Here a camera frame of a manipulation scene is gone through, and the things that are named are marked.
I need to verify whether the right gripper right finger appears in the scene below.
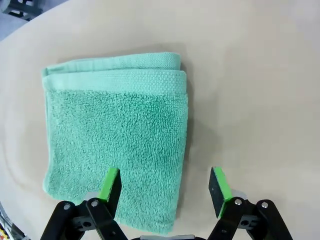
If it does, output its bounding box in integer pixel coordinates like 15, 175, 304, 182
207, 166, 294, 240

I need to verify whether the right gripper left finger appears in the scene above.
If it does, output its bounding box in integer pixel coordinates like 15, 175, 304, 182
43, 167, 131, 240

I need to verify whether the mint green towel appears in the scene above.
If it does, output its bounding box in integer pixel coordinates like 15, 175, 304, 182
40, 51, 190, 232

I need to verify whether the dark grey frame structure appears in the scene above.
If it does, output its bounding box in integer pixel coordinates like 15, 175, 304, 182
0, 0, 48, 20

